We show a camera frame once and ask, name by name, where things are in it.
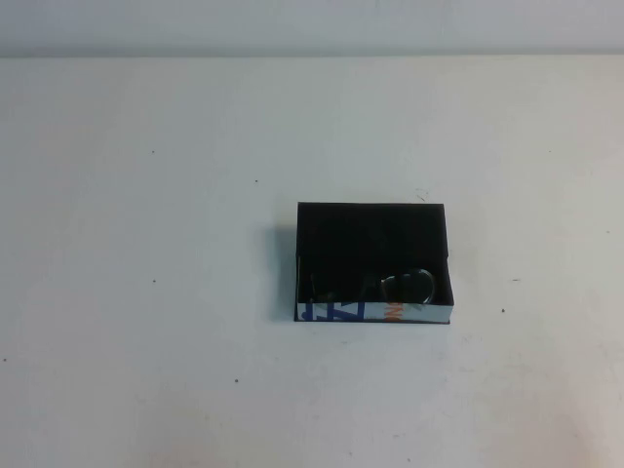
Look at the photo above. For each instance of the black framed glasses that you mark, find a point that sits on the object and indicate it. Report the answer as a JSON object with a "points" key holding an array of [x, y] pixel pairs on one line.
{"points": [[408, 287]]}

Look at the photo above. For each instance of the black open glasses case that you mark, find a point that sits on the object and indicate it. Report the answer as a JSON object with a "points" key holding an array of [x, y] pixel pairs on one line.
{"points": [[370, 234]]}

